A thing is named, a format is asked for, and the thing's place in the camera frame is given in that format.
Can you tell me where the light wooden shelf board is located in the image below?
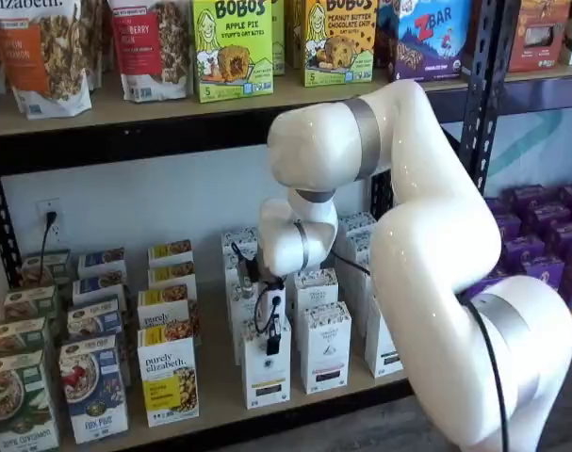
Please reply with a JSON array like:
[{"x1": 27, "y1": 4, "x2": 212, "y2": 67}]
[
  {"x1": 0, "y1": 244, "x2": 412, "y2": 452},
  {"x1": 499, "y1": 60, "x2": 572, "y2": 84},
  {"x1": 0, "y1": 60, "x2": 475, "y2": 138}
]

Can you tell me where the green cereal box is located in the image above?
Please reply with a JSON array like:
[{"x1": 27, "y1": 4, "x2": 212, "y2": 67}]
[
  {"x1": 20, "y1": 249, "x2": 73, "y2": 289},
  {"x1": 2, "y1": 284, "x2": 58, "y2": 326},
  {"x1": 0, "y1": 350, "x2": 60, "y2": 448},
  {"x1": 0, "y1": 317, "x2": 49, "y2": 359}
]

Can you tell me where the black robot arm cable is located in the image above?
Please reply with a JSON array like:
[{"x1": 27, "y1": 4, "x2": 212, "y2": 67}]
[{"x1": 330, "y1": 249, "x2": 511, "y2": 452}]

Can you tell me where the blue Flax Plus cereal box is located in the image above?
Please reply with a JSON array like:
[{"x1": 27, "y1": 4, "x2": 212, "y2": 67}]
[
  {"x1": 72, "y1": 274, "x2": 127, "y2": 302},
  {"x1": 58, "y1": 334, "x2": 129, "y2": 444},
  {"x1": 67, "y1": 295, "x2": 126, "y2": 343},
  {"x1": 76, "y1": 248, "x2": 126, "y2": 280}
]

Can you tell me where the green Bobo's apple pie box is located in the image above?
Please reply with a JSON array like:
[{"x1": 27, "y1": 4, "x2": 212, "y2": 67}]
[
  {"x1": 270, "y1": 0, "x2": 286, "y2": 76},
  {"x1": 192, "y1": 0, "x2": 274, "y2": 104}
]

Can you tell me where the orange brown snack box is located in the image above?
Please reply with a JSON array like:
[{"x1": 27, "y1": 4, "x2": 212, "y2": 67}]
[{"x1": 508, "y1": 0, "x2": 572, "y2": 73}]

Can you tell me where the black metal shelf rack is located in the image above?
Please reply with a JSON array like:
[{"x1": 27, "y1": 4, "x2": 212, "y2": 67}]
[
  {"x1": 0, "y1": 0, "x2": 484, "y2": 452},
  {"x1": 476, "y1": 0, "x2": 572, "y2": 335}
]

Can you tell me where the orange purely elizabeth granola bag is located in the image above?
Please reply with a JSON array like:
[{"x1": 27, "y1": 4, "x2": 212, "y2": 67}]
[{"x1": 0, "y1": 0, "x2": 93, "y2": 119}]

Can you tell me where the yellow Bobo's peanut butter box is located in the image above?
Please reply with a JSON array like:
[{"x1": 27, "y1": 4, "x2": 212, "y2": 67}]
[{"x1": 303, "y1": 0, "x2": 379, "y2": 88}]

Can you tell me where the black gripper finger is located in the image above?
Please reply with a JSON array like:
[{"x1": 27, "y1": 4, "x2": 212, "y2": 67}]
[{"x1": 265, "y1": 324, "x2": 283, "y2": 355}]

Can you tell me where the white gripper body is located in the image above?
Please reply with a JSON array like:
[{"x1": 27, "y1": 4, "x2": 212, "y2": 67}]
[{"x1": 256, "y1": 278, "x2": 287, "y2": 333}]

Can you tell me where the red purely elizabeth granola bag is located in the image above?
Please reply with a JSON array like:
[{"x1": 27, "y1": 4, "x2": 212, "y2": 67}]
[{"x1": 108, "y1": 0, "x2": 192, "y2": 103}]

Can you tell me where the white box grey strip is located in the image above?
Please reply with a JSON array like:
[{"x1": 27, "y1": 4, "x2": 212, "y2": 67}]
[
  {"x1": 364, "y1": 294, "x2": 405, "y2": 379},
  {"x1": 345, "y1": 233, "x2": 377, "y2": 272},
  {"x1": 336, "y1": 211, "x2": 380, "y2": 239}
]

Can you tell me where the white wall power outlet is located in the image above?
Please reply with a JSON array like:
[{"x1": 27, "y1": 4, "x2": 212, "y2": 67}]
[{"x1": 36, "y1": 197, "x2": 63, "y2": 244}]

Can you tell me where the blue Zbar box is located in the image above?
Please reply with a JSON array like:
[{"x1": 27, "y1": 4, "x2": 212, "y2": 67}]
[
  {"x1": 391, "y1": 0, "x2": 474, "y2": 82},
  {"x1": 377, "y1": 0, "x2": 400, "y2": 79}
]

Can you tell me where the purely elizabeth yellow granola box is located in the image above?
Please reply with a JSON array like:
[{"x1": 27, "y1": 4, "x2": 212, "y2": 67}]
[
  {"x1": 147, "y1": 261, "x2": 196, "y2": 291},
  {"x1": 137, "y1": 324, "x2": 201, "y2": 428},
  {"x1": 147, "y1": 239, "x2": 194, "y2": 267},
  {"x1": 137, "y1": 283, "x2": 201, "y2": 333}
]

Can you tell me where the black plug with cable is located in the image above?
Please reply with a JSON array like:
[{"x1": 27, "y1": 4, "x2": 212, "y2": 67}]
[{"x1": 39, "y1": 211, "x2": 57, "y2": 283}]

